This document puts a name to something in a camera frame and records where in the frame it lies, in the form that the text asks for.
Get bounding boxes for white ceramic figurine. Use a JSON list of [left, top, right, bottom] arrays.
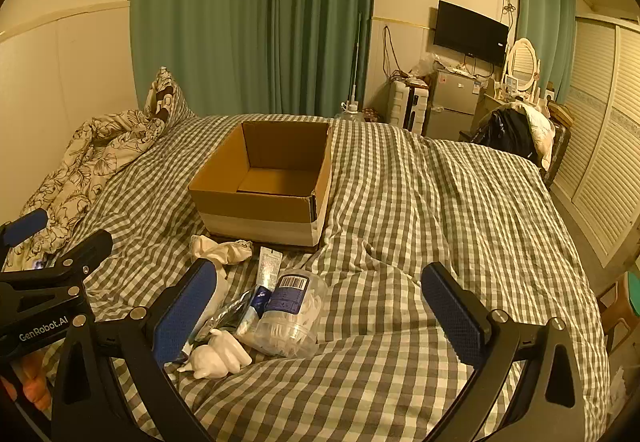
[[177, 328, 252, 380]]

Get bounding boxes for white jacket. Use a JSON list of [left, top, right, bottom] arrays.
[[520, 104, 555, 169]]

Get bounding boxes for narrow green curtain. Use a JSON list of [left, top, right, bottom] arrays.
[[515, 0, 577, 105]]

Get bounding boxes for person's left hand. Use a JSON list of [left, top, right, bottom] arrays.
[[0, 351, 54, 414]]

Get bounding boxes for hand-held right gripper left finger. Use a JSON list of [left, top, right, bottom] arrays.
[[50, 258, 221, 442]]

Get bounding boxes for floral pillow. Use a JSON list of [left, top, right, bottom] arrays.
[[143, 66, 199, 123]]

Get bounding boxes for floral quilt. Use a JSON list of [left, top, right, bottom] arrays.
[[2, 108, 167, 271]]

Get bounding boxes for black backpack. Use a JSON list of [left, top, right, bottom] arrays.
[[472, 106, 539, 159]]

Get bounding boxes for white louvered wardrobe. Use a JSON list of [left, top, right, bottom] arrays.
[[550, 14, 640, 269]]

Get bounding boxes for white suitcase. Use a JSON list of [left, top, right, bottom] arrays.
[[389, 78, 430, 132]]

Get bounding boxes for white and blue tube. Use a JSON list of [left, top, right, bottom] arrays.
[[235, 246, 282, 336]]

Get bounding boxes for silver small fridge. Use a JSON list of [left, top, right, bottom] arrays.
[[424, 68, 489, 141]]

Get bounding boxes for clear jar of cotton swabs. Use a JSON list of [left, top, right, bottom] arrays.
[[252, 268, 329, 358]]

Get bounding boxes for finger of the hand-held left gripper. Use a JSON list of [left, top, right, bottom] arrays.
[[0, 209, 50, 253], [0, 229, 115, 303]]

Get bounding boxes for black wall television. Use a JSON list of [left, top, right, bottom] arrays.
[[433, 0, 510, 68]]

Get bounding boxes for grey mop pole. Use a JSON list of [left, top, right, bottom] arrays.
[[347, 12, 362, 113]]

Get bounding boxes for dark suitcase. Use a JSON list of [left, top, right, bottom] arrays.
[[542, 121, 572, 189]]

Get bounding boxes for clear plastic wrapper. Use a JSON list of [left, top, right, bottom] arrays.
[[192, 289, 257, 344]]

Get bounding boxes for plastic bag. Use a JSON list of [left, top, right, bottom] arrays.
[[410, 54, 442, 78]]

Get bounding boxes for wide green curtain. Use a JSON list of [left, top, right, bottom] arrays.
[[128, 0, 377, 115]]

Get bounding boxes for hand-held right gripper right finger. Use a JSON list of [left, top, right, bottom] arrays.
[[420, 262, 589, 442]]

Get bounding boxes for green stool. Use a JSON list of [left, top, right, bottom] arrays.
[[597, 269, 640, 354]]

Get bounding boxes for white cloth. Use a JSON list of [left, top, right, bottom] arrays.
[[190, 235, 255, 269]]

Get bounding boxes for brown cardboard box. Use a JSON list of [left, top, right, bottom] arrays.
[[187, 120, 335, 251]]

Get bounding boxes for oval white vanity mirror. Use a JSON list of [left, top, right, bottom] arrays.
[[505, 38, 542, 95]]

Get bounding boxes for clear water jug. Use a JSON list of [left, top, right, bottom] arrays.
[[334, 100, 362, 121]]

